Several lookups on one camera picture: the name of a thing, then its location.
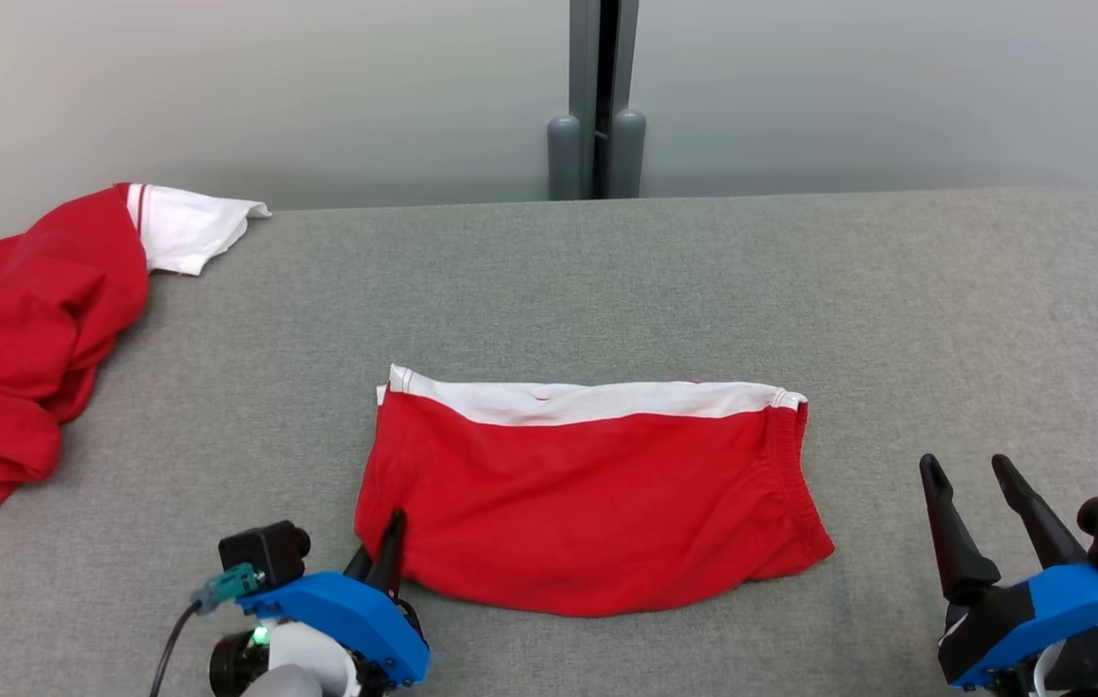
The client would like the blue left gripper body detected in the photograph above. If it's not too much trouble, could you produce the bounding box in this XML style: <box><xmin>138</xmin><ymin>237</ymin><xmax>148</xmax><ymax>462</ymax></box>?
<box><xmin>237</xmin><ymin>571</ymin><xmax>431</xmax><ymax>690</ymax></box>

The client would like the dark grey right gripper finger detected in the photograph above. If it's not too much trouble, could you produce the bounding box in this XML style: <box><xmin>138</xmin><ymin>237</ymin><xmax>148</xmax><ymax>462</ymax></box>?
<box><xmin>919</xmin><ymin>453</ymin><xmax>1002</xmax><ymax>603</ymax></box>
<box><xmin>991</xmin><ymin>454</ymin><xmax>1089</xmax><ymax>570</ymax></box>

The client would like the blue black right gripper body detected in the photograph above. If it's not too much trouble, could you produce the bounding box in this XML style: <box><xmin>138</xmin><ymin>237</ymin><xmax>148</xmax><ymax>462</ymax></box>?
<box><xmin>938</xmin><ymin>564</ymin><xmax>1098</xmax><ymax>690</ymax></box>

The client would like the red shorts white waistband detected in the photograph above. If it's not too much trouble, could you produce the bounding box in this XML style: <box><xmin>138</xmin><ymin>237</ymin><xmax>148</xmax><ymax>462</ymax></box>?
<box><xmin>353</xmin><ymin>364</ymin><xmax>837</xmax><ymax>618</ymax></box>

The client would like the red white striped jersey shirt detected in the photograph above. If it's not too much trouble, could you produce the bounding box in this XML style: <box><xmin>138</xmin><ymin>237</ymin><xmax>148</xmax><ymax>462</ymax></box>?
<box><xmin>0</xmin><ymin>182</ymin><xmax>271</xmax><ymax>510</ymax></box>

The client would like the black cable green plug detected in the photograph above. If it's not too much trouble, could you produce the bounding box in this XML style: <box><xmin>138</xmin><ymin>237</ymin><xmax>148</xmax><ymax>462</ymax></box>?
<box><xmin>150</xmin><ymin>564</ymin><xmax>261</xmax><ymax>697</ymax></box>

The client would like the grey metal partition post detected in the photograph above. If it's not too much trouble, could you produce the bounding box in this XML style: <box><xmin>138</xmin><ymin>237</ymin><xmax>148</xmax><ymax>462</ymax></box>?
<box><xmin>547</xmin><ymin>0</ymin><xmax>648</xmax><ymax>200</ymax></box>

